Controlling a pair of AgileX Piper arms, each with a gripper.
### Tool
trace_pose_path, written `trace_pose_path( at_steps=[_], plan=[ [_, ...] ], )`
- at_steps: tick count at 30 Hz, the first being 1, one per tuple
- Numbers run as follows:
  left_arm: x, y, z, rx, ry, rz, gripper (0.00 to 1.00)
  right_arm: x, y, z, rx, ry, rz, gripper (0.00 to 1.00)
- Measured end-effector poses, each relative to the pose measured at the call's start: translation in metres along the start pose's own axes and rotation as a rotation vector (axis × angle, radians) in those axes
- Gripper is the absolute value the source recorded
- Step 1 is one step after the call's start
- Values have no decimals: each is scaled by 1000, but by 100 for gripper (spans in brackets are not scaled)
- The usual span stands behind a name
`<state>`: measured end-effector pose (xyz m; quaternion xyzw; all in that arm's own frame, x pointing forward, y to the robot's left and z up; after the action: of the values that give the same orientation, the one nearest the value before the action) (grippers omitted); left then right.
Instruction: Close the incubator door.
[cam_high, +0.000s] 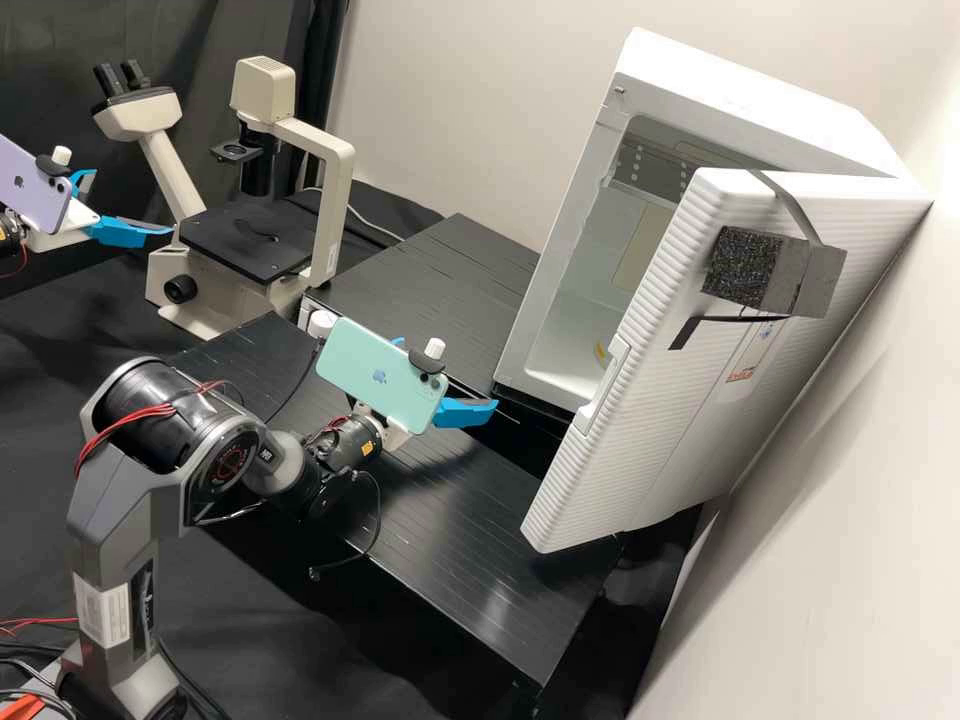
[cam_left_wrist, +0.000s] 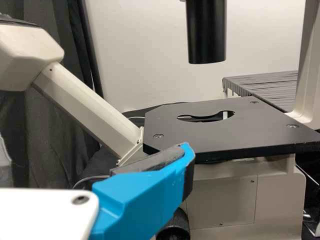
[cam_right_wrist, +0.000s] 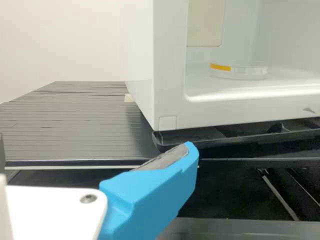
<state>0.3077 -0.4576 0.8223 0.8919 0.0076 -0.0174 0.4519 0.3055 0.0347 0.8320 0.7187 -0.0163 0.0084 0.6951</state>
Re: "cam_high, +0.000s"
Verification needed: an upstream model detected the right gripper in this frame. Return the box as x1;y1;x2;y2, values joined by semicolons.
352;396;499;455

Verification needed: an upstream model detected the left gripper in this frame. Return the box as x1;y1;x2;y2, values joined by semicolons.
27;167;176;253

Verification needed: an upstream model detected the incubator door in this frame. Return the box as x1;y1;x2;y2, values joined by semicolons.
519;166;850;555

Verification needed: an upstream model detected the white incubator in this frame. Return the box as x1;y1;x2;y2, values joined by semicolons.
491;26;937;526

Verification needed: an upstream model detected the black platform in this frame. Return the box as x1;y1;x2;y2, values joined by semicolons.
161;311;628;690
299;212;543;410

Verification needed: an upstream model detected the cream microscope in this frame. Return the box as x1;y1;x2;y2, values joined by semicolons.
91;54;358;340

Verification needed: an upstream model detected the left wrist camera phone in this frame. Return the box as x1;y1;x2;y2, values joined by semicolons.
0;133;77;236

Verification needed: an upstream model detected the wrist camera phone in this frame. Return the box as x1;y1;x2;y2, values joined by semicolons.
314;317;452;437
0;133;77;236

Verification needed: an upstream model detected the right wrist camera phone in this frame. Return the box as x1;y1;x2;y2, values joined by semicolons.
314;317;452;437

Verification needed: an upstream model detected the white cable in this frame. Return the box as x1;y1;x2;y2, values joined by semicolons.
348;208;403;243

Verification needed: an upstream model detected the black cable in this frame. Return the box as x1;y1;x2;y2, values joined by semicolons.
308;464;385;583

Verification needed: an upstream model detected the red wire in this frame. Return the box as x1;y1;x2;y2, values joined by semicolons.
0;614;80;640

